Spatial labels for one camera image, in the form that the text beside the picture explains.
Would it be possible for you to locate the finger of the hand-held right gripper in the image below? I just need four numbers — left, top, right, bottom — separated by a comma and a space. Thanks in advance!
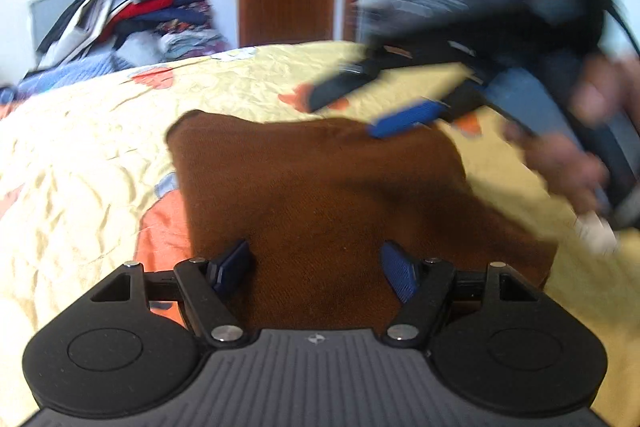
366, 82, 493, 140
300, 54, 401, 114

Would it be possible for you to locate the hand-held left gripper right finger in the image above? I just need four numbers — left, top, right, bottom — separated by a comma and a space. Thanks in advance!
380, 241, 543, 348

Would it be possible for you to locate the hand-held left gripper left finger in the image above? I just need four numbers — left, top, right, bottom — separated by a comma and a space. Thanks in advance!
92, 238, 252, 348

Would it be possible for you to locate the brown towel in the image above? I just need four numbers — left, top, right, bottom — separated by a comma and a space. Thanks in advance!
166, 109, 560, 333

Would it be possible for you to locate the pile of mixed clothes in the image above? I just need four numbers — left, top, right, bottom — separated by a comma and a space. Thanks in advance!
39, 0, 232, 68

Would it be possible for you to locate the person's right hand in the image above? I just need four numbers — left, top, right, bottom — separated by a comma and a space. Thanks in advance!
504, 51, 640, 204

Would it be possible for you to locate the yellow carrot print bedspread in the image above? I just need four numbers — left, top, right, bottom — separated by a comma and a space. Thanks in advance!
0, 42, 640, 408

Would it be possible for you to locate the blue quilted blanket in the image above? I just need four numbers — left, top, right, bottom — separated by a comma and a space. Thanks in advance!
0, 56, 137, 106

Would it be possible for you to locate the metal framed grey panel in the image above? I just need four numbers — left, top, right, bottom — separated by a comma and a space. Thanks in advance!
29, 0, 87, 64

